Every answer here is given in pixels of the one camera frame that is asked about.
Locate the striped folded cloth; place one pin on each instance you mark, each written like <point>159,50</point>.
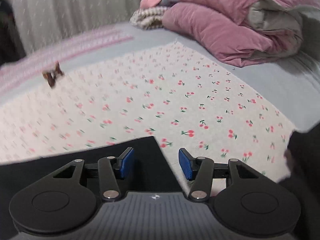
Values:
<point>148,19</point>

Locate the black pants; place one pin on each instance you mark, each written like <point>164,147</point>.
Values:
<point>150,173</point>

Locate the brown hair clip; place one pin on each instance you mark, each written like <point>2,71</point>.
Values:
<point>52,75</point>

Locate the grey star curtain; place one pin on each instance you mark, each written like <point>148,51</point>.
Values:
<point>41,23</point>

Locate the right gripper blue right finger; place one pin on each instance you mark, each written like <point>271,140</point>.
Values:
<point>188,164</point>

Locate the cherry print cloth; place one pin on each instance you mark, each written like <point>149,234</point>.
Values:
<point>171,92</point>

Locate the pink striped cloth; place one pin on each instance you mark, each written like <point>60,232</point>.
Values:
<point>16,73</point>

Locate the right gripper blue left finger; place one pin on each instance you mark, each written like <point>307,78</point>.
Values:
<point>124,163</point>

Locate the pink folded quilt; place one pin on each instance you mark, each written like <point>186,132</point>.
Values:
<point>246,32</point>

